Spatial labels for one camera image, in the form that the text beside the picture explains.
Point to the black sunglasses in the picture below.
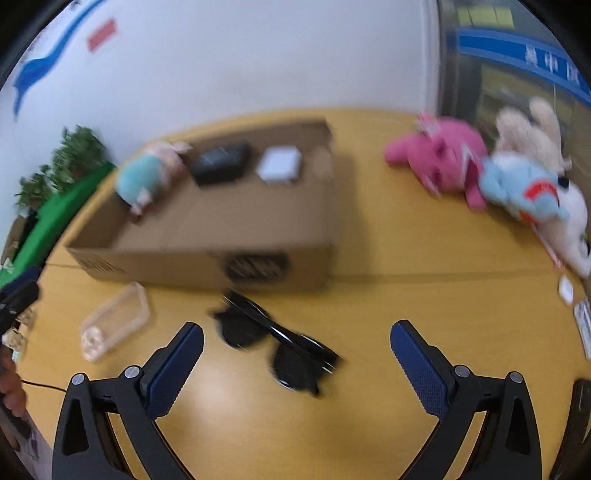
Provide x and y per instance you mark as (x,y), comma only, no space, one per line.
(295,369)

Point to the dark brown object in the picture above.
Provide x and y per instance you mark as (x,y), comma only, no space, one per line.
(577,424)

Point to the pig plush toy teal outfit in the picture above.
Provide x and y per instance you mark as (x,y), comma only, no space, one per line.
(143,177)

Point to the black power adapter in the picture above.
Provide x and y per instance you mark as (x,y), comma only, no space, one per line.
(219,161)

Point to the beige leaf-patterned object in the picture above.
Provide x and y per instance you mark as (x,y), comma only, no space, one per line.
(16,341)

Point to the small potted plant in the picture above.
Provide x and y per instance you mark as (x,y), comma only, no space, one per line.
(34,191)

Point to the person's left hand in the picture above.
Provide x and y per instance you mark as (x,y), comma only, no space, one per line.
(11,390)

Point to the small white case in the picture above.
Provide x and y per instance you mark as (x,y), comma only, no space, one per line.
(565,290)

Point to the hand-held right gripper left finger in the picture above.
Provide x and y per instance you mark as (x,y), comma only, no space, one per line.
(173,369)

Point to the white door frame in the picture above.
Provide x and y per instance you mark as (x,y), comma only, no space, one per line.
(438,55)

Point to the beige plush toy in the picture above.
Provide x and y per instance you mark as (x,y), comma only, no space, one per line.
(526,129)

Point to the white plush toy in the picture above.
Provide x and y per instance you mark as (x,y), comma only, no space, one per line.
(570,221)

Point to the green cloth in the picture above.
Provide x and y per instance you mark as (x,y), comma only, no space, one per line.
(55,212)

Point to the grey white packet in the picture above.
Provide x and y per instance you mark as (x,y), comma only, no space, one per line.
(584,327)

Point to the pink plush toy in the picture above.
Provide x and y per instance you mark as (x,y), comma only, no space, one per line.
(443,152)

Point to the wooden desktop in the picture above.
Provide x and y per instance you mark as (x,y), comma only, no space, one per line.
(392,258)

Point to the large potted plant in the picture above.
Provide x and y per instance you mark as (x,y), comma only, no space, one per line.
(78,152)

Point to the clear phone case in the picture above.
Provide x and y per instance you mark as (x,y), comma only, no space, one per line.
(115,323)

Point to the light blue plush toy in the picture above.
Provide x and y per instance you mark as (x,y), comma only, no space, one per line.
(512,184)

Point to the blue sign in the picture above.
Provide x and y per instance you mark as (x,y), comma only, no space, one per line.
(508,50)

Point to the white charger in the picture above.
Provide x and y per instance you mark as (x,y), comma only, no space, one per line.
(279,164)

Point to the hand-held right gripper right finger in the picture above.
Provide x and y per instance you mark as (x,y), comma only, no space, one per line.
(420,369)

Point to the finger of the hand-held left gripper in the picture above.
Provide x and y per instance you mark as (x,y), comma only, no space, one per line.
(21,293)

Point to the cardboard box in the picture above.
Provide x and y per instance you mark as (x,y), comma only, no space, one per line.
(240,221)

